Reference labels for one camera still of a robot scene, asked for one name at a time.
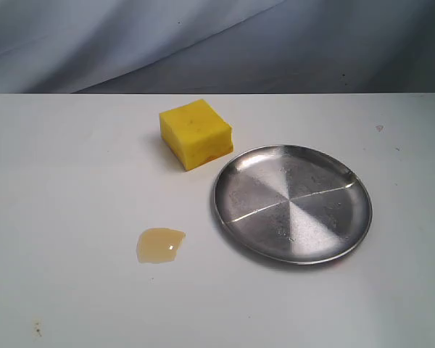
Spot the round steel plate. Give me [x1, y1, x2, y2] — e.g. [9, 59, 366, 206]
[210, 145, 373, 265]

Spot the amber liquid spill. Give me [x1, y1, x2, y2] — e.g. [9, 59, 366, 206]
[136, 228, 186, 264]

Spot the yellow cube sponge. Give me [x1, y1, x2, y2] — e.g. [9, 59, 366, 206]
[159, 99, 233, 171]

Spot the grey-blue backdrop cloth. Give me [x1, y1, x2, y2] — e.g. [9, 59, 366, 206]
[0, 1, 435, 94]

